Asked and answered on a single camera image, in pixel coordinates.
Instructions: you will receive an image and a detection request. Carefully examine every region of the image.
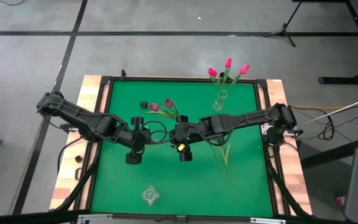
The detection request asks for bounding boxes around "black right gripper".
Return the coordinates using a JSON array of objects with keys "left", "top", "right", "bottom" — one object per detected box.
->
[{"left": 169, "top": 115, "right": 200, "bottom": 162}]

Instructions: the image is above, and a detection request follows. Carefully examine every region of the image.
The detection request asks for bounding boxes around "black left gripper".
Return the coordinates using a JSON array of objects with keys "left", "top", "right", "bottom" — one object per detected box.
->
[{"left": 124, "top": 116, "right": 152, "bottom": 166}]

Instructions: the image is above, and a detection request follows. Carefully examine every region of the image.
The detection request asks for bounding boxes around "square clear glass vase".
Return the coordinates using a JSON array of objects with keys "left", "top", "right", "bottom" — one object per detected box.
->
[{"left": 140, "top": 185, "right": 161, "bottom": 207}]

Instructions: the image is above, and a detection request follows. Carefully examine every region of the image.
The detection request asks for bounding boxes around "light red artificial tulip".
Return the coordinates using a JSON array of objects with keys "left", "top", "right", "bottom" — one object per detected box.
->
[
  {"left": 207, "top": 67, "right": 226, "bottom": 94},
  {"left": 227, "top": 64, "right": 250, "bottom": 94},
  {"left": 224, "top": 57, "right": 232, "bottom": 94}
]

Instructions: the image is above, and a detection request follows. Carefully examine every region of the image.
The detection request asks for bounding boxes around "tall clear glass vase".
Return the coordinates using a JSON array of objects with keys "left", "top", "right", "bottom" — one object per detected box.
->
[{"left": 212, "top": 90, "right": 229, "bottom": 112}]

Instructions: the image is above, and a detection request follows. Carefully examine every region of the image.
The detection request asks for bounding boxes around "green table mat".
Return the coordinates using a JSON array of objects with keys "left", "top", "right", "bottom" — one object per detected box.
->
[{"left": 90, "top": 80, "right": 275, "bottom": 218}]

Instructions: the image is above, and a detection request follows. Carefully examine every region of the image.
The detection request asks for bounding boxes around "black table clamp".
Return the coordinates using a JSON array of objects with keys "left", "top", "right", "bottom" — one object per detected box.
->
[{"left": 60, "top": 123, "right": 82, "bottom": 134}]

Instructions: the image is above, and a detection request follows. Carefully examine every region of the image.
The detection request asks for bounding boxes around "black bar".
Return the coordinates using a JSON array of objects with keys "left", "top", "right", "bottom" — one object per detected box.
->
[{"left": 0, "top": 210, "right": 90, "bottom": 224}]

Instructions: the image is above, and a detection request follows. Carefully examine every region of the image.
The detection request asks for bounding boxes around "black tripod stand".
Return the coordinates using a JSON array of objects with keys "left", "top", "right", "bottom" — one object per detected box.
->
[{"left": 262, "top": 0, "right": 304, "bottom": 48}]

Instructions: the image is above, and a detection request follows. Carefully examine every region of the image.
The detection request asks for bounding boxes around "black diagonal desk leg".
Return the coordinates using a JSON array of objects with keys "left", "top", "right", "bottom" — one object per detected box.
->
[{"left": 300, "top": 136, "right": 358, "bottom": 170}]

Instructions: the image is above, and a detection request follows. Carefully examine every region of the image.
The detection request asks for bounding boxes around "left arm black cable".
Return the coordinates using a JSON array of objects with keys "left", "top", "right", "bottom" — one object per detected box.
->
[{"left": 141, "top": 120, "right": 169, "bottom": 146}]

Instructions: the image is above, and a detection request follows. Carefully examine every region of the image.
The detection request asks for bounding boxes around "black table cable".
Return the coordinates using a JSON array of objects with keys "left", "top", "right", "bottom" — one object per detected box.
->
[{"left": 57, "top": 136, "right": 85, "bottom": 175}]

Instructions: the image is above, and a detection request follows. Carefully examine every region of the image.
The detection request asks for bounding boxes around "silver metal bracket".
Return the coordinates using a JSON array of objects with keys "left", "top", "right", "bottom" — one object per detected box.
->
[
  {"left": 76, "top": 213, "right": 114, "bottom": 224},
  {"left": 249, "top": 217, "right": 287, "bottom": 224}
]

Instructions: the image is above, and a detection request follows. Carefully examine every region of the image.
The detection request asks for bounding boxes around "black metal table frame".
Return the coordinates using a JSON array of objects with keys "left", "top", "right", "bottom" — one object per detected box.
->
[{"left": 50, "top": 68, "right": 313, "bottom": 224}]

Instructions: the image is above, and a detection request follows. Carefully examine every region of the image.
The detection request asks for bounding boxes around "yellow floor cable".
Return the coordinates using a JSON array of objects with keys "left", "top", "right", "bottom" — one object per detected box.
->
[{"left": 287, "top": 105, "right": 323, "bottom": 110}]

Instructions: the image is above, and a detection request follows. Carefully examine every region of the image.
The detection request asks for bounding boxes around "black floor cable bundle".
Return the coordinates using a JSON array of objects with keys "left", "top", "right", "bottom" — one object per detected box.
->
[{"left": 317, "top": 107, "right": 358, "bottom": 141}]

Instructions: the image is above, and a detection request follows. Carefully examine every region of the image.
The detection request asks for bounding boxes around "white cable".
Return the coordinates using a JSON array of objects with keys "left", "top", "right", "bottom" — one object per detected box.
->
[{"left": 296, "top": 90, "right": 358, "bottom": 125}]

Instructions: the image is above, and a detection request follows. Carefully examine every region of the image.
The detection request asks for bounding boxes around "black desk frame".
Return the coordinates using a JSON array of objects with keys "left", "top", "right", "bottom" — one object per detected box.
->
[{"left": 292, "top": 0, "right": 358, "bottom": 85}]

